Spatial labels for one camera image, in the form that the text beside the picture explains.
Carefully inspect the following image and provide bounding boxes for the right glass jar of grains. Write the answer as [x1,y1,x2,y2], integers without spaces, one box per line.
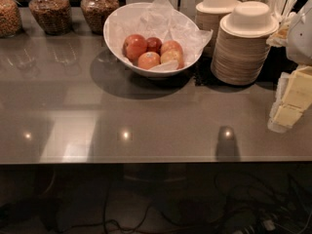
[80,0,119,34]

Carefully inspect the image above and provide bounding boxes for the glass jar of grains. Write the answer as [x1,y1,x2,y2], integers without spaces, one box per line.
[0,0,22,38]
[80,0,119,34]
[28,0,72,35]

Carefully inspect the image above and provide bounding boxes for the white ceramic bowl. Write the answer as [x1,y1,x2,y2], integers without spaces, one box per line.
[102,2,210,79]

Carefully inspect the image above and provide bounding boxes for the front stack of paper bowls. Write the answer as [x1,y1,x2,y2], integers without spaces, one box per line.
[211,1,279,86]

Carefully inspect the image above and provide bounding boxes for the rear stack of paper bowls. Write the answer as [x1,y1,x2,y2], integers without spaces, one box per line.
[195,0,239,58]

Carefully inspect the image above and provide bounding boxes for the left glass jar of grains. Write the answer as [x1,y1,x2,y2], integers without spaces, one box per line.
[0,0,22,38]

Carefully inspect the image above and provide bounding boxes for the black cables under table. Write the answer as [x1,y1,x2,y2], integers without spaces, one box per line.
[42,169,312,234]

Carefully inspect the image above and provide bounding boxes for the large red apple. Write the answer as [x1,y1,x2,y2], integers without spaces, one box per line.
[123,34,147,61]

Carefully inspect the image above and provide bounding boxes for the stack of paper bowls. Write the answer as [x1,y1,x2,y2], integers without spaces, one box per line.
[195,0,239,58]
[211,1,279,86]

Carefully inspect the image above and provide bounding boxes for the middle glass jar of grains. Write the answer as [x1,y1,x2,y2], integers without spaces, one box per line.
[28,0,72,35]

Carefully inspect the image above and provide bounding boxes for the yellow-red apple front right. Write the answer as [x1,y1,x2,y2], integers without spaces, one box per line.
[161,49,184,69]

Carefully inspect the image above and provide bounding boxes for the white crinkled paper liner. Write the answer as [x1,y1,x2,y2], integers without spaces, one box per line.
[108,0,214,72]

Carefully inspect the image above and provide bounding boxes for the orange apple front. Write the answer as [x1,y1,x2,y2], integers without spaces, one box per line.
[137,52,160,70]

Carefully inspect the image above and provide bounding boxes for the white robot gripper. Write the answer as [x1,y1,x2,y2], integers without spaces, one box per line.
[267,0,312,133]

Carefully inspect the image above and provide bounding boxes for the black mat under bowls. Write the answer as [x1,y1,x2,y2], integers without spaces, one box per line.
[194,47,297,87]

